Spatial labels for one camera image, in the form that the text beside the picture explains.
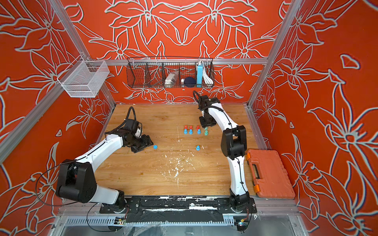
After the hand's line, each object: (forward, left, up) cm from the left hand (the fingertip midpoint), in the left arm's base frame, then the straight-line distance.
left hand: (149, 144), depth 87 cm
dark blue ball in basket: (+37, -22, +20) cm, 48 cm away
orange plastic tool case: (-13, -68, -3) cm, 70 cm away
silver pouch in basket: (+34, -11, +22) cm, 42 cm away
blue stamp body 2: (+15, -24, -6) cm, 29 cm away
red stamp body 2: (+19, -24, -6) cm, 32 cm away
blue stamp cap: (+3, -2, -8) cm, 9 cm away
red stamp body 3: (+20, -29, -7) cm, 36 cm away
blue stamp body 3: (+16, -30, -6) cm, 34 cm away
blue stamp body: (+15, -21, -6) cm, 26 cm away
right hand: (+16, -33, +2) cm, 37 cm away
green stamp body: (+15, -35, -6) cm, 39 cm away
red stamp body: (+19, -20, -7) cm, 29 cm away
